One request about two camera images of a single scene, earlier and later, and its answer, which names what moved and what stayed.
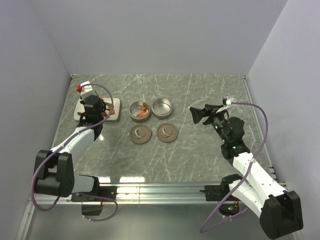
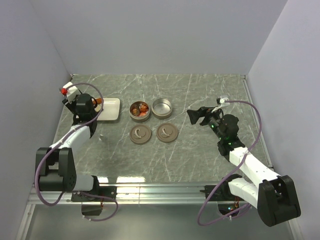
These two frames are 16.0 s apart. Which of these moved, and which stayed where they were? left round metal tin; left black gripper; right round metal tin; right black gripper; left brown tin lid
Moved: left black gripper
Stayed: left round metal tin; right round metal tin; left brown tin lid; right black gripper
